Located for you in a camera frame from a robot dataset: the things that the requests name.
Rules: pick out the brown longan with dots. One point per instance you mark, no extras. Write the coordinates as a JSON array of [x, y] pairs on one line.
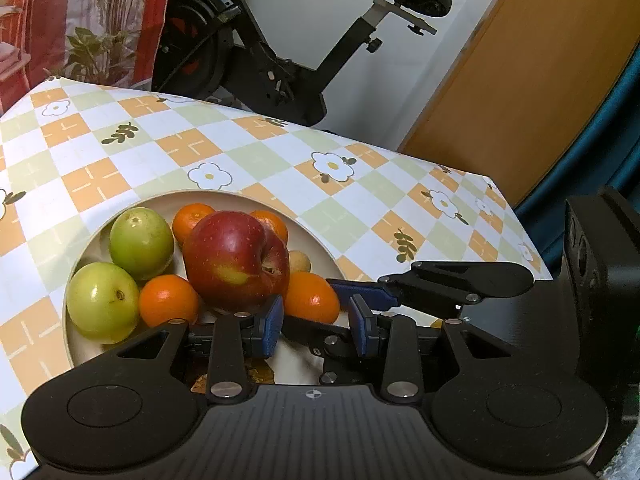
[[301, 262]]

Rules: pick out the red yellow apple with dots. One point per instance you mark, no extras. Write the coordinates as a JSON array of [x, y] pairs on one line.
[[262, 372]]

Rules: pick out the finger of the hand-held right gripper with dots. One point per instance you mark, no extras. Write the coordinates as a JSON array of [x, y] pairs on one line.
[[380, 292], [327, 340]]

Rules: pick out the beige plate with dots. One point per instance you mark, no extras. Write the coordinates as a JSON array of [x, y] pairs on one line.
[[160, 205]]

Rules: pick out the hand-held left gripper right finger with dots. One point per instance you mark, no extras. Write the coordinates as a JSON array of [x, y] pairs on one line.
[[361, 327]]

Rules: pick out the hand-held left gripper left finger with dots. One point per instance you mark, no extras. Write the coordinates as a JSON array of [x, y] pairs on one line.
[[272, 325]]

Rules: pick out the green jujube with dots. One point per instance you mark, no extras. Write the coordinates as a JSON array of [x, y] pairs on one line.
[[142, 242], [100, 302]]

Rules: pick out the orange tangerine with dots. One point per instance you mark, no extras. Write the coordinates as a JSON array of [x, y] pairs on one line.
[[167, 300], [275, 227], [190, 220], [310, 295]]

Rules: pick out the checkered flower tablecloth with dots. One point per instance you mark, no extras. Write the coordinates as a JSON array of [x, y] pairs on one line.
[[250, 150]]

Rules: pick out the teal fabric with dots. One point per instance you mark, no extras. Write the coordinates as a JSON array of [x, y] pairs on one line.
[[600, 160]]

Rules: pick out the printed pink backdrop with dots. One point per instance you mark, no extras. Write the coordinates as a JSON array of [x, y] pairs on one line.
[[50, 20]]

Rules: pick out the clear bubble wrap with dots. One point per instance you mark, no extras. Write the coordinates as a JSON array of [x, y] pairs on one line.
[[625, 465]]

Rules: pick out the wooden door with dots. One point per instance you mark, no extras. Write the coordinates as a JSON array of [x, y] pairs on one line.
[[525, 85]]

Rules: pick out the dark red apple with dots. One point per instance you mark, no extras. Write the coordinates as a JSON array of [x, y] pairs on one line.
[[230, 260]]

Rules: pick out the black exercise bike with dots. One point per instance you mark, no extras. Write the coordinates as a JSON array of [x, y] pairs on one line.
[[200, 50]]

